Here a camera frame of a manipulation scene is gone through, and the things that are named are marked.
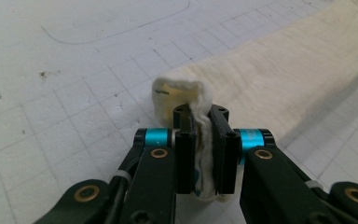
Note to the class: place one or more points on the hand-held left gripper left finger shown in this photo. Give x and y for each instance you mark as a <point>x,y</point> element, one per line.
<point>155,174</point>

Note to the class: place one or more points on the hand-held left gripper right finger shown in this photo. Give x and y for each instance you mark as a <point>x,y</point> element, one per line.
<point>261,180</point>

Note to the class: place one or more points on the cream egg-print cloth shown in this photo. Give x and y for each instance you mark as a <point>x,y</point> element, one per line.
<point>261,62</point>

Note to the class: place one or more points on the white grid mat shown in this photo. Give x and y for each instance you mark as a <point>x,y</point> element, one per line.
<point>43,124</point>

